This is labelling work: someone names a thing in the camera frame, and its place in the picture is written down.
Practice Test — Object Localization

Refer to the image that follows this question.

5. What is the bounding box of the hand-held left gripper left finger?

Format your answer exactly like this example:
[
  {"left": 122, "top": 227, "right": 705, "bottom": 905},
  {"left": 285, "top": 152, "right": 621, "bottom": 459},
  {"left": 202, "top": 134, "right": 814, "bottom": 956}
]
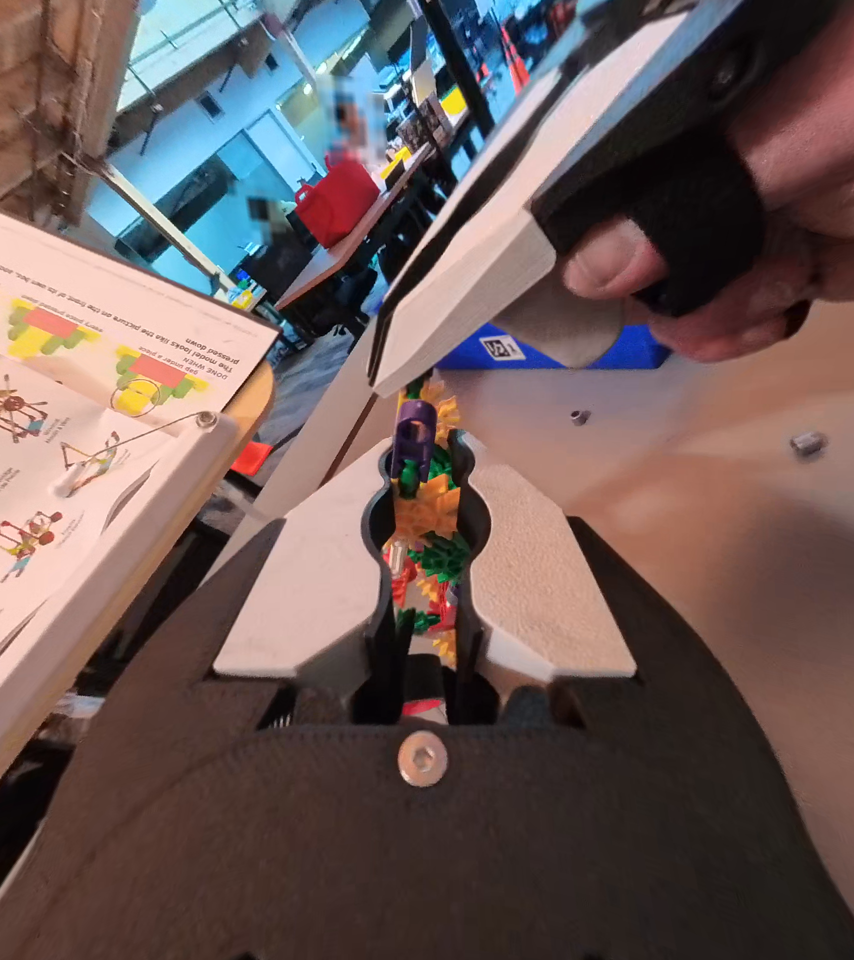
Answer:
[{"left": 211, "top": 438, "right": 400, "bottom": 724}]

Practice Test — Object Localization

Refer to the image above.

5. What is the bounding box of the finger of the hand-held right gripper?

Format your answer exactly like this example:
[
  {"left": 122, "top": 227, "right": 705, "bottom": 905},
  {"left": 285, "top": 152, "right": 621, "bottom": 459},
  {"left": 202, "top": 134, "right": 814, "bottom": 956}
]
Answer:
[
  {"left": 368, "top": 11, "right": 692, "bottom": 400},
  {"left": 384, "top": 67, "right": 580, "bottom": 303}
]

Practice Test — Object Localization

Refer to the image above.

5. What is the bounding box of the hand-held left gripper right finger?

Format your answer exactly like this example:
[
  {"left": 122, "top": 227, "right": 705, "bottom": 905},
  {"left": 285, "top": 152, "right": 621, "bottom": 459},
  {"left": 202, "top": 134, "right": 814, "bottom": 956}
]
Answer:
[{"left": 446, "top": 429, "right": 640, "bottom": 724}]

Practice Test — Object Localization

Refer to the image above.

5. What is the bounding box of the blue bin with white tag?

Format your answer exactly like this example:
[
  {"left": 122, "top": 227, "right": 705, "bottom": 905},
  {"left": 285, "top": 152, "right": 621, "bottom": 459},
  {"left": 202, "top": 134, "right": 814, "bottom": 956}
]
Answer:
[{"left": 434, "top": 322, "right": 672, "bottom": 372}]

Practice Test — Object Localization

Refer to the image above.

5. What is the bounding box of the colourful toy construction car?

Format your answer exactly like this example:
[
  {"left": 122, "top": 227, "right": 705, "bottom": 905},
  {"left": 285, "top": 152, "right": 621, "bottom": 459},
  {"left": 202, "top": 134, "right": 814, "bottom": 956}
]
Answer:
[{"left": 388, "top": 375, "right": 473, "bottom": 723}]

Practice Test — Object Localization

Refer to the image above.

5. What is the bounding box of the person's right hand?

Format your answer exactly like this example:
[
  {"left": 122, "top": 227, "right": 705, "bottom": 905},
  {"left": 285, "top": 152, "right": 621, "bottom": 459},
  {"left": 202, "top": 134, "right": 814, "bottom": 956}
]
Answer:
[{"left": 563, "top": 0, "right": 854, "bottom": 364}]

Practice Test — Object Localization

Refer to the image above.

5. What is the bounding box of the black metal pole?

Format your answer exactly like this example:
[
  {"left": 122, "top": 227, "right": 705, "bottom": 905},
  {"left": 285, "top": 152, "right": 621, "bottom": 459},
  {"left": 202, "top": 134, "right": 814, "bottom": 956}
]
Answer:
[{"left": 418, "top": 0, "right": 502, "bottom": 140}]

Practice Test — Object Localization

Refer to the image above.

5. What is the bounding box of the red fabric bag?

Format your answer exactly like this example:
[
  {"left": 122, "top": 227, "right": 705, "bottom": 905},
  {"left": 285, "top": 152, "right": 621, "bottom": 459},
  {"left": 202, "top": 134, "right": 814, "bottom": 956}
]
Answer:
[{"left": 294, "top": 153, "right": 383, "bottom": 250}]

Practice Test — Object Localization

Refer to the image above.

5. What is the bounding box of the wooden table with black legs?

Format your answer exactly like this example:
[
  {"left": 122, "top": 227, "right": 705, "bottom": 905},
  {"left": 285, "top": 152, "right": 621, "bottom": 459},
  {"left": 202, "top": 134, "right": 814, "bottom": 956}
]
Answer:
[{"left": 273, "top": 138, "right": 436, "bottom": 354}]

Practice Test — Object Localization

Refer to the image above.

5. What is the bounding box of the white document stand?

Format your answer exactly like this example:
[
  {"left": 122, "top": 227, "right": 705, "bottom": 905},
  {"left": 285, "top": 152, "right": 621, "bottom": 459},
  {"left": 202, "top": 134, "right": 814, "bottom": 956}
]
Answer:
[{"left": 0, "top": 358, "right": 280, "bottom": 849}]

